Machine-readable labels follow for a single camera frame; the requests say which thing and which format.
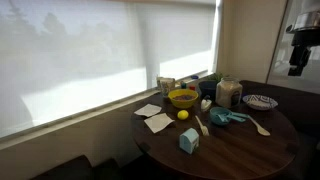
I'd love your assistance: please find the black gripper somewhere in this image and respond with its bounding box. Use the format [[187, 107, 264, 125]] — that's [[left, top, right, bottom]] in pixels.
[[287, 29, 320, 77]]

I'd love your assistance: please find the small blue measuring spoon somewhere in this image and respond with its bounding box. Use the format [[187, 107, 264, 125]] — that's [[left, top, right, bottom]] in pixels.
[[221, 114, 247, 123]]

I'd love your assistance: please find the big blue measuring spoon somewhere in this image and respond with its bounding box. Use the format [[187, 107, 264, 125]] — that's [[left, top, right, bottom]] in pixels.
[[209, 106, 250, 127]]

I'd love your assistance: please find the white plastic spoon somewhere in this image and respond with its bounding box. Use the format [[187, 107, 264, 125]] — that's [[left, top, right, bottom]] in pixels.
[[248, 115, 272, 137]]

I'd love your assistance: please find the dark bench seat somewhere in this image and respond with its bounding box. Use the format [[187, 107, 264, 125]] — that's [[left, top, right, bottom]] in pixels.
[[239, 79, 320, 180]]

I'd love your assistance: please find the blue patterned white plate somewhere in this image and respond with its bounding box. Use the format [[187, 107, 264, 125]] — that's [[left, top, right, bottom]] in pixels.
[[242, 94, 279, 111]]

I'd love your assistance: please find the glass jar of rice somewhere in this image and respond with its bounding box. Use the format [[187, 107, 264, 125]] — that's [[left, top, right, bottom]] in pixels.
[[215, 76, 244, 109]]

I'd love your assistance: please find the small green plant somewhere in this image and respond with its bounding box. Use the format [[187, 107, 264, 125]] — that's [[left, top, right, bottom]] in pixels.
[[206, 72, 231, 83]]

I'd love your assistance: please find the dark blue bowl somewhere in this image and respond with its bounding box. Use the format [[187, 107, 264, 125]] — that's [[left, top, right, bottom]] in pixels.
[[198, 79, 219, 101]]

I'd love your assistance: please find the small white figurine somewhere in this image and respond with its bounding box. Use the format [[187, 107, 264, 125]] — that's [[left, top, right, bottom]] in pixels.
[[200, 94, 213, 113]]

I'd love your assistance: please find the white plastic fork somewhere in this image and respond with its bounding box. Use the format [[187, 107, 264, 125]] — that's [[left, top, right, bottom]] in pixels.
[[194, 115, 210, 137]]

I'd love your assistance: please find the yellow bowl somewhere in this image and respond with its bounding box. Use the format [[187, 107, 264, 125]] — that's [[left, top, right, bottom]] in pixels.
[[167, 88, 200, 110]]

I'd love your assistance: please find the yellow lemon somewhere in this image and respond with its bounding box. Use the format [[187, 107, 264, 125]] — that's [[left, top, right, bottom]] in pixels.
[[176, 109, 190, 121]]

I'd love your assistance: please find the light blue milk carton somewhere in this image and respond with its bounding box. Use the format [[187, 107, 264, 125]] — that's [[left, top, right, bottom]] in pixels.
[[179, 127, 200, 155]]

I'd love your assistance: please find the printed paper cup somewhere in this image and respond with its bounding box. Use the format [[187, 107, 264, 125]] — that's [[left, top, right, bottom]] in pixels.
[[157, 76, 176, 98]]

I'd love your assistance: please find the white paper napkin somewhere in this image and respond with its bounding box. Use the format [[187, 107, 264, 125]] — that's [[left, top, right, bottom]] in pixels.
[[143, 112, 176, 134], [133, 103, 163, 118]]

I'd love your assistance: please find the large white window blind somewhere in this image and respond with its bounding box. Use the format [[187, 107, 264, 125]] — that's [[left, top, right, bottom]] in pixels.
[[0, 0, 218, 139]]

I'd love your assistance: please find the window sill ledge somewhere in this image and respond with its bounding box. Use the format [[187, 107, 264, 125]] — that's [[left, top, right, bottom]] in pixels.
[[0, 69, 218, 152]]

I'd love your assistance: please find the dark seat cushion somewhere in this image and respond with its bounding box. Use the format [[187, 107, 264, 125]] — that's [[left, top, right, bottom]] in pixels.
[[29, 154, 134, 180]]

